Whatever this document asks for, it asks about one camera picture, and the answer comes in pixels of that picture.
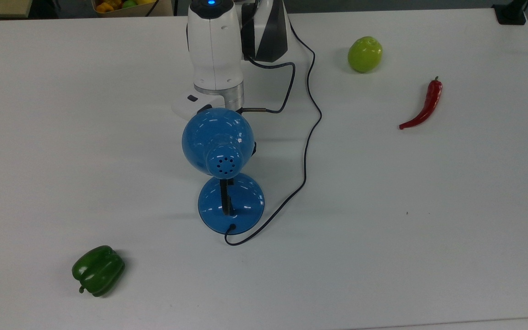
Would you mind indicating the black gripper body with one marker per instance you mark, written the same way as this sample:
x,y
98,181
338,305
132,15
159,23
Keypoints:
x,y
254,147

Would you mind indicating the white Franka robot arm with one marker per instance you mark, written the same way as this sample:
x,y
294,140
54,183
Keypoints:
x,y
213,46

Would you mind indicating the blue desk lamp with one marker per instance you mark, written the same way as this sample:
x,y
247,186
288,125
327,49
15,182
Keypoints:
x,y
213,133

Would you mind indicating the yellow-green apple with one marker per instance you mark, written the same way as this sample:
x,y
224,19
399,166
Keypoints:
x,y
365,55

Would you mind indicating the cardboard box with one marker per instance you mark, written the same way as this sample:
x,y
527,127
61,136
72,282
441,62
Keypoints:
x,y
163,10

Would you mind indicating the red chili pepper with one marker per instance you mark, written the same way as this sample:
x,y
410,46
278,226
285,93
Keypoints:
x,y
431,98

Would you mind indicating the small green fruit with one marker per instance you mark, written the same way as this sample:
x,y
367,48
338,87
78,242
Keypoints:
x,y
129,3

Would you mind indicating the green bell pepper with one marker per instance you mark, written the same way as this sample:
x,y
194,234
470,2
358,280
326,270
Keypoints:
x,y
99,270

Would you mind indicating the orange fruit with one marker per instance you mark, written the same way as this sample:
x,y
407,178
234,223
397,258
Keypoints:
x,y
105,6

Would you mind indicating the black clamp mount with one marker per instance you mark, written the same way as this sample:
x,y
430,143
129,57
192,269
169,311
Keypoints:
x,y
510,13

